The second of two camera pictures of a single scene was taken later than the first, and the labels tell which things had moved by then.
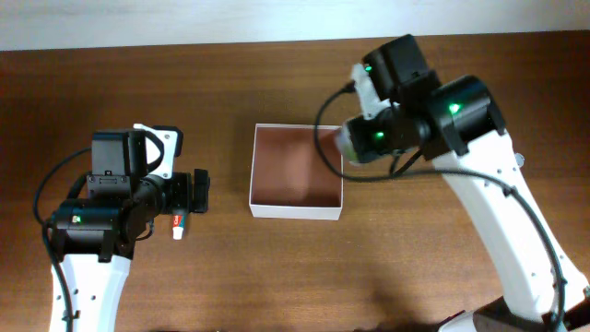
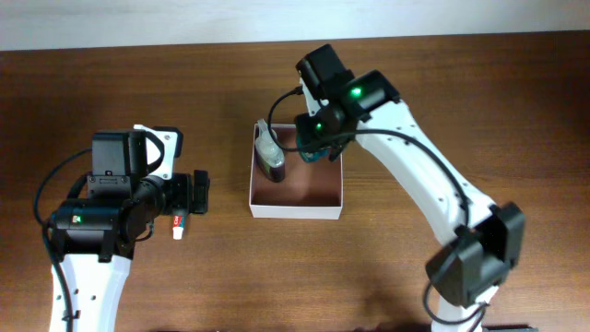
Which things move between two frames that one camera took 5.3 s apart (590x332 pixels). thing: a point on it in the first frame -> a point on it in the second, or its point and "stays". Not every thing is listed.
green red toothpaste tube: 179,222 stays
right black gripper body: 379,136 -> 316,131
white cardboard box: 289,177 stays
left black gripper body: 178,197 stays
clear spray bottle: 346,146 -> 268,154
